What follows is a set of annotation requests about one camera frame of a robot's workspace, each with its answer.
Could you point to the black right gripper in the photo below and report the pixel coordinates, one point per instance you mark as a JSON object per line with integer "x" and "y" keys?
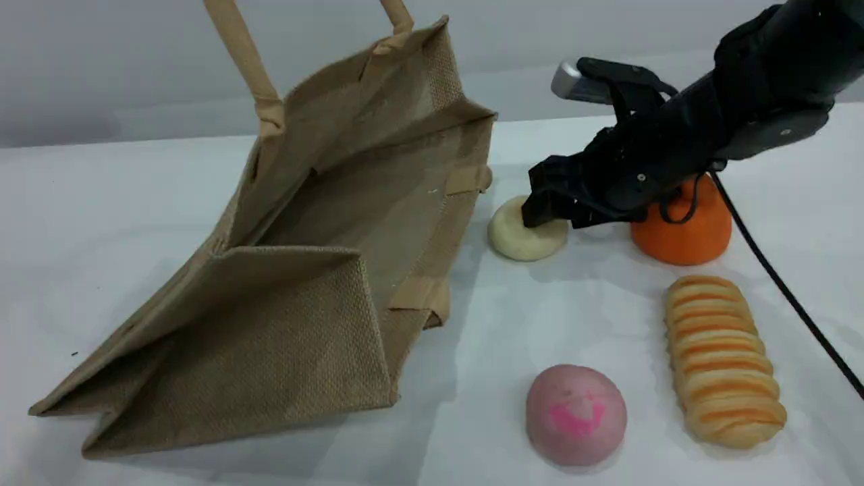
{"x": 634, "y": 169}

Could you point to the pale round egg yolk pastry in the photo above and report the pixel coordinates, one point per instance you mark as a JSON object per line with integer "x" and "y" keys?
{"x": 521, "y": 244}

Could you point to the brown burlap tote bag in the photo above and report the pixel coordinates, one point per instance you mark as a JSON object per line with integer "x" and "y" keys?
{"x": 310, "y": 310}

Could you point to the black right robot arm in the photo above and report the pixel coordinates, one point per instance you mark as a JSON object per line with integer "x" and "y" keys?
{"x": 783, "y": 61}

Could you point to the orange tangerine with stem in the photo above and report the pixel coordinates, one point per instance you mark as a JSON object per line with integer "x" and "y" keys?
{"x": 692, "y": 239}

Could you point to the pink round bun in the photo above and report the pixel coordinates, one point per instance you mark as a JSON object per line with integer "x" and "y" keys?
{"x": 576, "y": 415}

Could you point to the long striped bread loaf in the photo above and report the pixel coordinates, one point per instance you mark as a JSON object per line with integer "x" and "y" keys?
{"x": 722, "y": 364}

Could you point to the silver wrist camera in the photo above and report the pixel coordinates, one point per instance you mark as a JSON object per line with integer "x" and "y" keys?
{"x": 574, "y": 84}

